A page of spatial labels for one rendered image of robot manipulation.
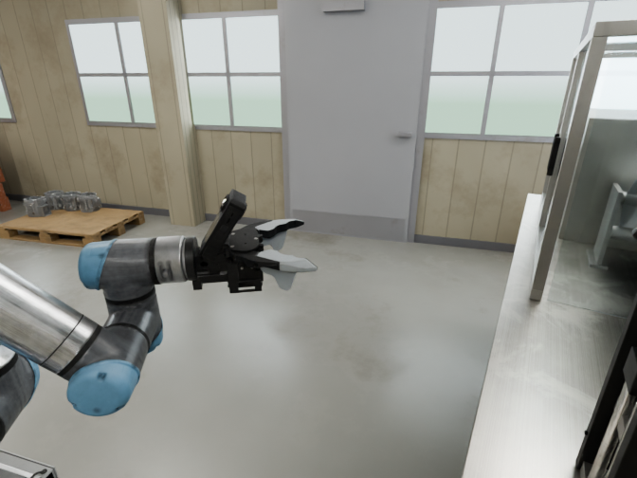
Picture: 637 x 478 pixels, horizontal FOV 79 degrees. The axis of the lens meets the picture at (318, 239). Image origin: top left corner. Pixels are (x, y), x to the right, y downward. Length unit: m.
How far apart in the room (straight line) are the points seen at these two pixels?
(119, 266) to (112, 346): 0.12
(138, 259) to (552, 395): 0.81
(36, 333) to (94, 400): 0.11
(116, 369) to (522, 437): 0.67
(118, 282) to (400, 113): 3.19
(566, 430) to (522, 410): 0.07
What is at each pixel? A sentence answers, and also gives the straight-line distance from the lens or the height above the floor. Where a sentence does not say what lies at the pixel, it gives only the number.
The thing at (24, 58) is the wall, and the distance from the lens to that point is 5.74.
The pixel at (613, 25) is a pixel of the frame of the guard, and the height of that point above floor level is 1.59.
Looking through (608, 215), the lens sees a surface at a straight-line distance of 1.20.
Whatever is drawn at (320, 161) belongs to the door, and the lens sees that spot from 3.80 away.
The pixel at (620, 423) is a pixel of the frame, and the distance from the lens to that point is 0.71.
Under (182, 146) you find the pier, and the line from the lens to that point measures 4.21.
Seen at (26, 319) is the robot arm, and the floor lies 1.22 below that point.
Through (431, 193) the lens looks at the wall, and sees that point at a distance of 3.77.
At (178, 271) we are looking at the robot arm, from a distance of 0.63.
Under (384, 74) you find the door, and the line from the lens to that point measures 3.62.
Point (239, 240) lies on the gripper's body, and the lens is 0.63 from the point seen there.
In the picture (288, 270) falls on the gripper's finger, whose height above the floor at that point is 1.22.
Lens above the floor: 1.48
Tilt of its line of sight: 22 degrees down
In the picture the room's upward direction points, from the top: straight up
